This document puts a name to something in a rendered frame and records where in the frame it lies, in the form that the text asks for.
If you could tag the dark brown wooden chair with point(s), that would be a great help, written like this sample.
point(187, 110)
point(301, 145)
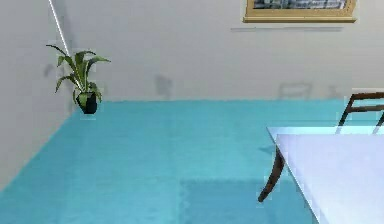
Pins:
point(361, 108)

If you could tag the green house plant black pot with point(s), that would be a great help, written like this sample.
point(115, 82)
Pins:
point(81, 71)

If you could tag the gold framed wall picture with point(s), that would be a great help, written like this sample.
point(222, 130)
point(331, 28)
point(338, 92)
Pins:
point(300, 13)

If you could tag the glass table brown legs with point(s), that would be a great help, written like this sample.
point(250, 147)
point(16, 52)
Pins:
point(336, 170)

